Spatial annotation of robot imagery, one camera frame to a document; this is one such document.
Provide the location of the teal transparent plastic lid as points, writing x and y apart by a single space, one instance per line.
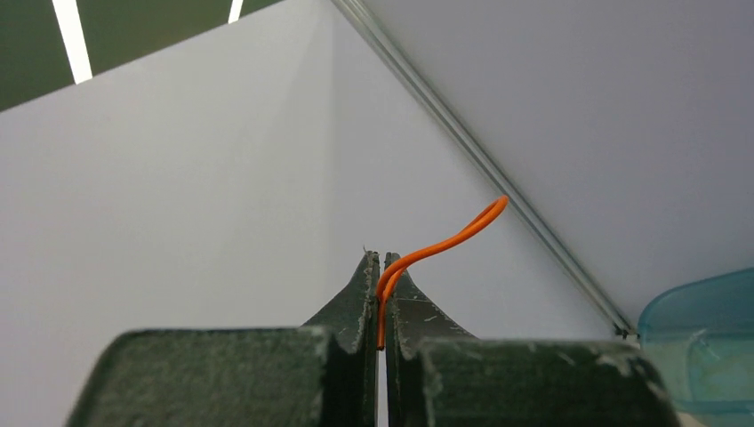
699 336

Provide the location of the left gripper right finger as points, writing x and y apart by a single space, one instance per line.
439 374

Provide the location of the aluminium corner post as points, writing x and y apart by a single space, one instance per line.
367 25

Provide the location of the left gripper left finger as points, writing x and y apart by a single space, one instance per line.
321 373

